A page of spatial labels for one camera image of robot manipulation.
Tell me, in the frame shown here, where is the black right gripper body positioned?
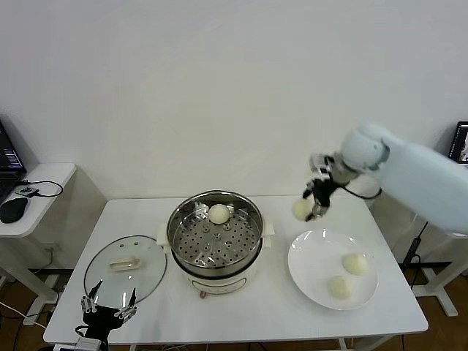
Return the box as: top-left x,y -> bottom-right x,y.
309,177 -> 336,205

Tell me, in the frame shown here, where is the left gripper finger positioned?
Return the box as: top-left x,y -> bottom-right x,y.
80,279 -> 103,314
115,287 -> 139,319

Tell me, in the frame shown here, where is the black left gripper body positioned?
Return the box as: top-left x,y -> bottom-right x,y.
80,306 -> 125,339

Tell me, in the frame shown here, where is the white steamed baozi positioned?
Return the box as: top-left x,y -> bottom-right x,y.
341,252 -> 369,276
292,199 -> 314,222
208,203 -> 231,224
327,276 -> 354,300

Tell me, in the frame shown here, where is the stainless steel steamer basket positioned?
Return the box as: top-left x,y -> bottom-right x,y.
156,189 -> 276,270

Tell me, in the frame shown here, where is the white round plate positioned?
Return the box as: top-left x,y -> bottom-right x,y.
287,228 -> 380,312

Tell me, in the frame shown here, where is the cream electric cooker base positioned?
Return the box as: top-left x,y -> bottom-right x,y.
171,237 -> 263,299

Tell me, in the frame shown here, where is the black computer mouse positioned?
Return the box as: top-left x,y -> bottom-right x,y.
0,196 -> 29,223

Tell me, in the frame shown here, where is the white side table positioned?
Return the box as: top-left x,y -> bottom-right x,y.
0,162 -> 107,306
401,221 -> 468,317

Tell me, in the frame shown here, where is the open black laptop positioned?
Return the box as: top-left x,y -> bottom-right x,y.
0,116 -> 29,204
448,121 -> 468,164

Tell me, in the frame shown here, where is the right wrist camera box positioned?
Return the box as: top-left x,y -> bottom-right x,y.
310,153 -> 338,177

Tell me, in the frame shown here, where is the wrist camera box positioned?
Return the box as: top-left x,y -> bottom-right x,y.
75,336 -> 104,351
310,153 -> 338,177

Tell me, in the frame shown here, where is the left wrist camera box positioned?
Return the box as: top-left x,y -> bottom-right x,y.
75,336 -> 104,351

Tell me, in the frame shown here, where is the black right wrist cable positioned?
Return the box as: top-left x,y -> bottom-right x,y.
338,184 -> 383,200

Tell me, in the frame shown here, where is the white floor power cable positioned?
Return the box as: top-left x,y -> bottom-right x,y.
0,300 -> 48,330

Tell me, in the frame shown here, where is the black cable with adapter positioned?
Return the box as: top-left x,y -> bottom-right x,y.
403,221 -> 429,265

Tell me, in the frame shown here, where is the thin black usb cable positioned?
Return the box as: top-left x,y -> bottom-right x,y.
20,178 -> 64,198

